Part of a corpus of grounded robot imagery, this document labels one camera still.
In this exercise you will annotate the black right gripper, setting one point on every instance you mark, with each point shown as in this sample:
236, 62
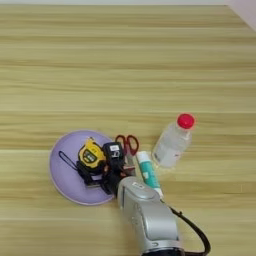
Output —
111, 178

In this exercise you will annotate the yellow black tape measure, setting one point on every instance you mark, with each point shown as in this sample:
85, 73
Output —
90, 155

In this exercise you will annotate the white teal glue stick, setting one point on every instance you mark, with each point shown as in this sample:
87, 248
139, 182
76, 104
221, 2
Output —
148, 171

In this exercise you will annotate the clear bottle red cap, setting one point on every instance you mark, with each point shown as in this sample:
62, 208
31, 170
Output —
171, 145

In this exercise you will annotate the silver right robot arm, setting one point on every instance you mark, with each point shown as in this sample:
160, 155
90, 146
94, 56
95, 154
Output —
150, 216

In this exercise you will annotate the purple round plate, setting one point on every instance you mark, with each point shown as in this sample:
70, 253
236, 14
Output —
66, 180

